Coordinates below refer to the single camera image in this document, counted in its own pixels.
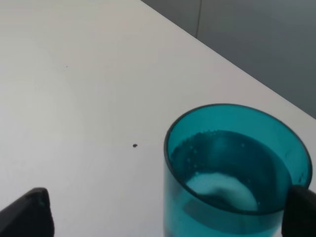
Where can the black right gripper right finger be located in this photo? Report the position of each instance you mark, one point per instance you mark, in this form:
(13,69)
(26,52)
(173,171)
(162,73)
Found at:
(299,218)

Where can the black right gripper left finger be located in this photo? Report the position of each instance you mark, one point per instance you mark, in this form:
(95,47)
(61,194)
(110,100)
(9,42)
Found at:
(28,216)

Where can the teal translucent plastic cup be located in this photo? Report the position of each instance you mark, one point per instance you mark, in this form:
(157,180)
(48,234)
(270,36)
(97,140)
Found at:
(227,172)

